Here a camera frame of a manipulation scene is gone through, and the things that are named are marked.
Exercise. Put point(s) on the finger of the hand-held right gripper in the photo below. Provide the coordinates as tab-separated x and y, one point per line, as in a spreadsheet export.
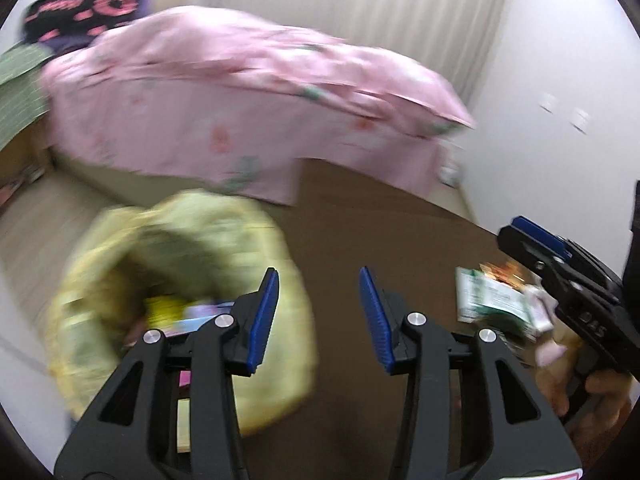
525	255
542	232

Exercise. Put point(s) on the person's right hand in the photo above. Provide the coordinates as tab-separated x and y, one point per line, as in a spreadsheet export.
607	390

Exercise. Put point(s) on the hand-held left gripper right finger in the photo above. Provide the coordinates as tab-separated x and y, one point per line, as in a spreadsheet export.
372	320

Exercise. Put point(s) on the white pleated curtain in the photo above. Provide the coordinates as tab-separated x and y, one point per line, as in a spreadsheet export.
360	10

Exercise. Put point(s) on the yellow snack bag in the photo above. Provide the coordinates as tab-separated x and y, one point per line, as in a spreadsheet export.
162	312

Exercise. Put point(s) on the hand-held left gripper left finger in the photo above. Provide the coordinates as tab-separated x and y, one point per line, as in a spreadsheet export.
262	320

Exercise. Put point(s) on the black pink patterned pillow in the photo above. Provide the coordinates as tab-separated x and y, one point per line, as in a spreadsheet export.
85	10

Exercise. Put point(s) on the green striped cloth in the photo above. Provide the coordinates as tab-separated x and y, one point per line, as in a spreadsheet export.
20	90

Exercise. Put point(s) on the white wall switch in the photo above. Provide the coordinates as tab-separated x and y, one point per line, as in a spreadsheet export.
548	101
580	121

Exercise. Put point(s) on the colourful clear plastic packet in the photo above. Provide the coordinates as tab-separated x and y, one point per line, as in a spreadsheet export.
202	316

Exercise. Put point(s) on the yellow green plastic bag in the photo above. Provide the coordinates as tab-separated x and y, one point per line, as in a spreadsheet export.
175	245

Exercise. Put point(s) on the red yellow snack packet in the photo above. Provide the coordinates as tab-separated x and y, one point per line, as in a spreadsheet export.
502	274

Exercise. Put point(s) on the pink floral quilt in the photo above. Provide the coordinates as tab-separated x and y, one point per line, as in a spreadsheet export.
225	100

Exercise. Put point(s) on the green white packet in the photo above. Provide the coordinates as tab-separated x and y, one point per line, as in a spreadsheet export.
492	300

